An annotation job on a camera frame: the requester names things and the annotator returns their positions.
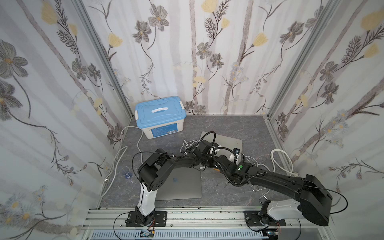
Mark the blue lid storage box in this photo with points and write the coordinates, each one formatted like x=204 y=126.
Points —
x=160 y=117

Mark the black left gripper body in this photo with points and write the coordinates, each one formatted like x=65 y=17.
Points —
x=205 y=148

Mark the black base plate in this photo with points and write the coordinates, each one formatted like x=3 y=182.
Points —
x=255 y=219
x=159 y=218

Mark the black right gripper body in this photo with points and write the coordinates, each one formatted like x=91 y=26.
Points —
x=220 y=161

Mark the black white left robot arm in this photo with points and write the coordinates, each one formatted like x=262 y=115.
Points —
x=154 y=172

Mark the dark grey laptop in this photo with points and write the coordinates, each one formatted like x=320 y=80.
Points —
x=183 y=183

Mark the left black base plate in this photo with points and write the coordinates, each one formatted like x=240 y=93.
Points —
x=159 y=218

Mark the aluminium rail frame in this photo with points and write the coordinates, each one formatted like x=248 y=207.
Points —
x=194 y=223

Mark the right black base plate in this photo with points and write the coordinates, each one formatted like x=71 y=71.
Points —
x=255 y=219

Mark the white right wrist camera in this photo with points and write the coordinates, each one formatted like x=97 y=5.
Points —
x=235 y=157

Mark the silver apple laptop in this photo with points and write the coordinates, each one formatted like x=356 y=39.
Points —
x=226 y=142

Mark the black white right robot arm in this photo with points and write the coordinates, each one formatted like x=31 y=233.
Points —
x=309 y=199

